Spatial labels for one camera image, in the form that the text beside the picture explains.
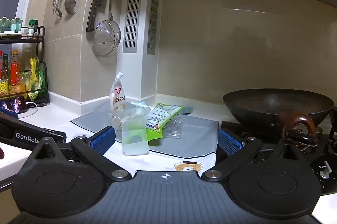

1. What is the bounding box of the pale green cup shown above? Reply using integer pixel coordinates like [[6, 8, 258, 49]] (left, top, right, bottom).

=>
[[0, 16, 11, 33], [10, 17, 24, 33]]

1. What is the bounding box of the narrow grey wall vent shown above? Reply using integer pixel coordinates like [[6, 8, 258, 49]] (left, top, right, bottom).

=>
[[146, 0, 160, 55]]

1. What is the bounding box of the smartphone with lit screen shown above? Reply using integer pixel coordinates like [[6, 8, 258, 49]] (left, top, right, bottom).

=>
[[0, 96, 28, 113]]

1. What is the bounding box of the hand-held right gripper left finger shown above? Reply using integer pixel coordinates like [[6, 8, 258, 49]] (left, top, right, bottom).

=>
[[33, 125, 132, 183]]

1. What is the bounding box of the brown wooden wok handle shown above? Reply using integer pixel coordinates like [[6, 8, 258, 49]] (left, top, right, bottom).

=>
[[276, 111, 317, 148]]

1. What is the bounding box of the bottle with red liquid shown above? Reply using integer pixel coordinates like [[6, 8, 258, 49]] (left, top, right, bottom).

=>
[[9, 49, 27, 94]]

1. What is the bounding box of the green and white snack bag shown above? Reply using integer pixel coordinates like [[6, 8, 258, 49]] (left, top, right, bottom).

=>
[[144, 103, 184, 141]]

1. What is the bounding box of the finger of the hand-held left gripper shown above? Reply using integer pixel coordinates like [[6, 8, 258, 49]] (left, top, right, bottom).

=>
[[41, 129, 66, 148], [0, 107, 19, 120]]

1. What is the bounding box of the black metal spice rack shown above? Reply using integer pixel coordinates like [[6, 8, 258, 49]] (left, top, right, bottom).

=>
[[0, 25, 51, 107]]

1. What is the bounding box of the silver stove knob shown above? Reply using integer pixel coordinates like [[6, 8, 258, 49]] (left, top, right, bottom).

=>
[[319, 160, 332, 180]]

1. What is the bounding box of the clear plastic wrapper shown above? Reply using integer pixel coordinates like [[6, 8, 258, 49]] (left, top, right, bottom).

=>
[[163, 116, 185, 139]]

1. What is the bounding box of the dark iron wok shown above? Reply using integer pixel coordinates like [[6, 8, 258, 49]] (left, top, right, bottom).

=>
[[223, 88, 335, 133]]

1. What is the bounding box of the clear spout pouch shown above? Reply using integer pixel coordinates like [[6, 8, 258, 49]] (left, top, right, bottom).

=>
[[120, 102, 151, 156]]

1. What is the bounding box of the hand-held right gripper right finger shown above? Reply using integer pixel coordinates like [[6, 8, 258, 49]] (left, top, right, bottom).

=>
[[201, 128, 303, 184]]

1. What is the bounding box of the white paper box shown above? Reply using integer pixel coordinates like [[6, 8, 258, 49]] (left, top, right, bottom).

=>
[[109, 72, 127, 120]]

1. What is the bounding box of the wide grey wall vent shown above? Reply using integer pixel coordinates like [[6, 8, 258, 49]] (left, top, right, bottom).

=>
[[123, 0, 142, 54]]

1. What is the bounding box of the green cap spice jar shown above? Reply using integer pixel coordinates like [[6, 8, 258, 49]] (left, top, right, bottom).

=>
[[27, 19, 39, 37]]

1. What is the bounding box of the grey and white counter mat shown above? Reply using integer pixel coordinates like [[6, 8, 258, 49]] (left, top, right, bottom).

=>
[[60, 102, 220, 180]]

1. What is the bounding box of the steel wire skimmer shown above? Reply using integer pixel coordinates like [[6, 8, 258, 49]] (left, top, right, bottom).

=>
[[92, 0, 122, 57]]

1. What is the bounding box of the yellow label sauce bottle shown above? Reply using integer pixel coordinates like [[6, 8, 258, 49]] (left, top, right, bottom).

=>
[[0, 51, 10, 97]]

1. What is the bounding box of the cleaver with dark handle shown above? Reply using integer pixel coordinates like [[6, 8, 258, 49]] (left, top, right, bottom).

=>
[[86, 0, 107, 33]]

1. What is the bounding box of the black gas stove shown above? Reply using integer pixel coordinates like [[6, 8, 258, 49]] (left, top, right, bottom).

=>
[[218, 121, 337, 196]]

